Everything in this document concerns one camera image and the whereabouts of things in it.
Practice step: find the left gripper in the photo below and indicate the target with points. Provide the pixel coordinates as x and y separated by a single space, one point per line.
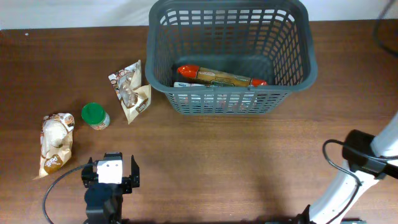
129 182

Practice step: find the green lidded jar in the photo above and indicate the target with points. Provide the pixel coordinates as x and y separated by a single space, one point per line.
95 116

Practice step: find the beige mushroom snack pouch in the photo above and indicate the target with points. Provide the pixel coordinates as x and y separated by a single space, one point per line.
132 95

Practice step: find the red spaghetti packet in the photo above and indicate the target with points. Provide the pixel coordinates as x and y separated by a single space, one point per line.
217 78

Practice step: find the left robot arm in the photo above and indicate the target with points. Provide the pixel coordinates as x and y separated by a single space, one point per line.
105 186

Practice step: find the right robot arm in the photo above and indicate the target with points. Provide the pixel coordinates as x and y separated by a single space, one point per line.
367 159

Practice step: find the beige bread bag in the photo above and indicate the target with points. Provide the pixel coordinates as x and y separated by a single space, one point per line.
56 140

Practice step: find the grey plastic basket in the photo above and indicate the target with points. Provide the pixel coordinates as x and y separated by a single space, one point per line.
262 39

